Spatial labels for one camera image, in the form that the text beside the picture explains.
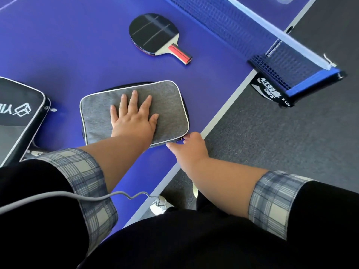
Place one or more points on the white shoe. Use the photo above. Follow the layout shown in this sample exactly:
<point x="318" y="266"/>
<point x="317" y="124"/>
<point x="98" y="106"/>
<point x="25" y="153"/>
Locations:
<point x="161" y="205"/>
<point x="195" y="191"/>

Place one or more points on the person's left thumb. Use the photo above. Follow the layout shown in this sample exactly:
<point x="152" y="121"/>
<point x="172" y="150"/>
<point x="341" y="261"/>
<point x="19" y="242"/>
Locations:
<point x="154" y="122"/>

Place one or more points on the black net post clamp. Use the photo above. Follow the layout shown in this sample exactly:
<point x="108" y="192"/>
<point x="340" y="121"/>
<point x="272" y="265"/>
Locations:
<point x="308" y="81"/>

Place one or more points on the black top with plaid cuffs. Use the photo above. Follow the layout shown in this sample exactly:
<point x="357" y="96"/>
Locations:
<point x="33" y="235"/>

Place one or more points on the person's left hand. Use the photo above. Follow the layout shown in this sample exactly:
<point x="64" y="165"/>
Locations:
<point x="131" y="123"/>

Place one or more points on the person's right hand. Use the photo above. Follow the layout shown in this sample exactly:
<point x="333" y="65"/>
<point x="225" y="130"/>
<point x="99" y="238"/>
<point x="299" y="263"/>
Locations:
<point x="193" y="154"/>

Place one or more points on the person's left middle finger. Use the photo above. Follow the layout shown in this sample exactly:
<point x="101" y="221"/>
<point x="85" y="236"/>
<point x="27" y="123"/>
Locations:
<point x="133" y="101"/>

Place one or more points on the person's left forearm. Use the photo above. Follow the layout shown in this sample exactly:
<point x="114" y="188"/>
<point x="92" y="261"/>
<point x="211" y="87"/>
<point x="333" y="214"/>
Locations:
<point x="120" y="159"/>

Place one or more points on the grey paddle case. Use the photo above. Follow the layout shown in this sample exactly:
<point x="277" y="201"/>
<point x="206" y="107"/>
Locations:
<point x="168" y="109"/>

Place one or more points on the blue table tennis net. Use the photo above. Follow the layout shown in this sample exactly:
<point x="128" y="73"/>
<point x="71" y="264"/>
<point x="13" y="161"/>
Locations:
<point x="224" y="22"/>

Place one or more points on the person's left little finger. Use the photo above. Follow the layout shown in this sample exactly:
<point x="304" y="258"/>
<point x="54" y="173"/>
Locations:
<point x="114" y="115"/>

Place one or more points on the person's right forearm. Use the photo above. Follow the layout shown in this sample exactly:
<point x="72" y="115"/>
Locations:
<point x="224" y="184"/>

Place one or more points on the black table tennis paddle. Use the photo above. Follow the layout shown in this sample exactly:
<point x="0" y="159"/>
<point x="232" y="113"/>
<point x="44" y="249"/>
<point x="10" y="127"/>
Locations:
<point x="153" y="32"/>

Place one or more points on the person's right thumb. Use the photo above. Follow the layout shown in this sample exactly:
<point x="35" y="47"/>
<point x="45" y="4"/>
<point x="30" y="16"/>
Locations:
<point x="174" y="147"/>

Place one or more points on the black paddle case white logo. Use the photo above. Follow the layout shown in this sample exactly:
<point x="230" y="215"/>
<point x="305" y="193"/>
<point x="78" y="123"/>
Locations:
<point x="19" y="109"/>

